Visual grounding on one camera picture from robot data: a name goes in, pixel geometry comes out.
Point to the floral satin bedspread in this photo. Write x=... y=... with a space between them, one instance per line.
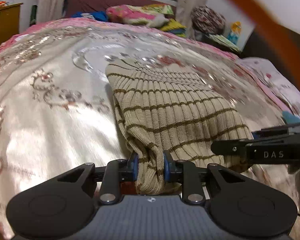
x=57 y=108

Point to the blue clothes pile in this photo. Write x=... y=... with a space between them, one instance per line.
x=97 y=15

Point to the pink floral folded quilt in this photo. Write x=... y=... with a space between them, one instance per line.
x=152 y=16

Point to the wooden bedside desk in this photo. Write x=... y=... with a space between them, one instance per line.
x=9 y=21

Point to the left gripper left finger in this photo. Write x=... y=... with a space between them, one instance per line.
x=117 y=172

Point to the yellow folded cloth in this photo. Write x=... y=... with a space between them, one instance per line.
x=174 y=27

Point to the teal blue garment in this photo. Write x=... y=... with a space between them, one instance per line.
x=290 y=118

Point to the beige striped knit sweater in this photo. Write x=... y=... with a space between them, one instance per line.
x=170 y=110

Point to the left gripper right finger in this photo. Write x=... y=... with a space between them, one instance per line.
x=188 y=175

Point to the dark red sofa bench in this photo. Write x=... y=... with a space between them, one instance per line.
x=87 y=6

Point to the green bottle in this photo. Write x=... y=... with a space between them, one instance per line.
x=33 y=15

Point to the colourful cartoon poster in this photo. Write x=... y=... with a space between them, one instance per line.
x=235 y=32

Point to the dark floral fabric bundle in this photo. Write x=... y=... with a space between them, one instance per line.
x=207 y=21

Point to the white floral pillow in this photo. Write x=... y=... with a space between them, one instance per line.
x=281 y=91

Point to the light green folded cloth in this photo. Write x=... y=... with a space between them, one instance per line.
x=220 y=39

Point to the beige left curtain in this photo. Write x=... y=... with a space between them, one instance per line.
x=49 y=10

